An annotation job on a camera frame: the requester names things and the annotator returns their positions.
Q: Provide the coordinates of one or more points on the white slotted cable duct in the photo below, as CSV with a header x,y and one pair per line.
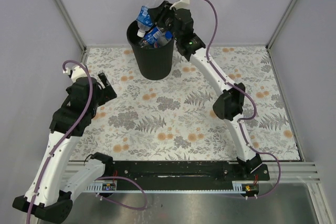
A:
x,y
101,188

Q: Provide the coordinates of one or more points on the Pepsi bottle blue cap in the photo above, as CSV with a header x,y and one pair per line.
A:
x,y
163,40

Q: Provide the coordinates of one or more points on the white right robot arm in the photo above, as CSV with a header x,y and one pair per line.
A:
x,y
229,104

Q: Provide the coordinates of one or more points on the floral table mat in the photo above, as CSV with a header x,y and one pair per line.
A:
x,y
173,118

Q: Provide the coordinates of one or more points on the clear bottle red cap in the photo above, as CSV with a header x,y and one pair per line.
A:
x,y
143,43

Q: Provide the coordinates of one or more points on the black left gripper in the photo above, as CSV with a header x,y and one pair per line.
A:
x,y
106,93

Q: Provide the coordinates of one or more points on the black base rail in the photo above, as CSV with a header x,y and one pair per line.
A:
x,y
182,175

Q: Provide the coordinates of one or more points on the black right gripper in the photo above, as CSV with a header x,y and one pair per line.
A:
x,y
160,12

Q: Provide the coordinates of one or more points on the blue label bottle white cap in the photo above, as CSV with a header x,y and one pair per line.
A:
x,y
143,20

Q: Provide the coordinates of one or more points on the black plastic bin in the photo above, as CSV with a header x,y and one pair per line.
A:
x,y
154,64

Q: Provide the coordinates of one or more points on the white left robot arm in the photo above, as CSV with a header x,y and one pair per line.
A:
x,y
47,198

